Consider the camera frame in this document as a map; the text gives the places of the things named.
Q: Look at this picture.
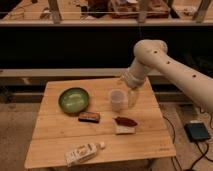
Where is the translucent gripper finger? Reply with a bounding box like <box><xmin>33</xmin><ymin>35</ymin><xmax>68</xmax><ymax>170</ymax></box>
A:
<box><xmin>128</xmin><ymin>89</ymin><xmax>139</xmax><ymax>108</ymax></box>

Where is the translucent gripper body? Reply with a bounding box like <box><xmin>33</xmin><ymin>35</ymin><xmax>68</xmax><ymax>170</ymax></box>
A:
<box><xmin>121</xmin><ymin>70</ymin><xmax>146</xmax><ymax>89</ymax></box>

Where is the white labelled plastic bottle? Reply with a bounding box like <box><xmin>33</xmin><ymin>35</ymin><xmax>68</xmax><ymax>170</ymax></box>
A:
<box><xmin>65</xmin><ymin>142</ymin><xmax>106</xmax><ymax>167</ymax></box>

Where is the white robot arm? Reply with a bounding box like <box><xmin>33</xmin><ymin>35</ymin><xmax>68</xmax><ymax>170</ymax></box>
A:
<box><xmin>123</xmin><ymin>40</ymin><xmax>213</xmax><ymax>115</ymax></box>

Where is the green ceramic bowl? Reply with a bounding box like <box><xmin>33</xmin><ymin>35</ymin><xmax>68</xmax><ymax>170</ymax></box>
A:
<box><xmin>58</xmin><ymin>87</ymin><xmax>90</xmax><ymax>114</ymax></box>

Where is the clear plastic cup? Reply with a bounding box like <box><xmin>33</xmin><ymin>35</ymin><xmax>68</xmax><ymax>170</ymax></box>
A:
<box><xmin>108</xmin><ymin>89</ymin><xmax>126</xmax><ymax>112</ymax></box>

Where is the dark red chili pepper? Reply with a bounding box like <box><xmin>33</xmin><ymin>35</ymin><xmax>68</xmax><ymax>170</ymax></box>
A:
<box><xmin>115</xmin><ymin>117</ymin><xmax>137</xmax><ymax>127</ymax></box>

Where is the small white card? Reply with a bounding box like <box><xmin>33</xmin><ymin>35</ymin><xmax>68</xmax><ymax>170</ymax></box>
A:
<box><xmin>115</xmin><ymin>124</ymin><xmax>136</xmax><ymax>135</ymax></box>

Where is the dark brown rectangular box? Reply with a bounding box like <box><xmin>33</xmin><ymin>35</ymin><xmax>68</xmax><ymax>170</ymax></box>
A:
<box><xmin>78</xmin><ymin>112</ymin><xmax>100</xmax><ymax>123</ymax></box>

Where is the black power adapter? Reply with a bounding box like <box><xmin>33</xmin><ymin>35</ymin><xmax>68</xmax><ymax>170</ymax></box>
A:
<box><xmin>184</xmin><ymin>123</ymin><xmax>211</xmax><ymax>142</ymax></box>

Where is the wooden shelf with clutter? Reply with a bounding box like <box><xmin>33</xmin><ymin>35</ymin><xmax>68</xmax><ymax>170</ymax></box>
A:
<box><xmin>0</xmin><ymin>0</ymin><xmax>213</xmax><ymax>26</ymax></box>

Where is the black cable on floor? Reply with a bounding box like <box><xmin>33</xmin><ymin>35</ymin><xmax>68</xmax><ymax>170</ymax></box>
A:
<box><xmin>162</xmin><ymin>114</ymin><xmax>213</xmax><ymax>171</ymax></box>

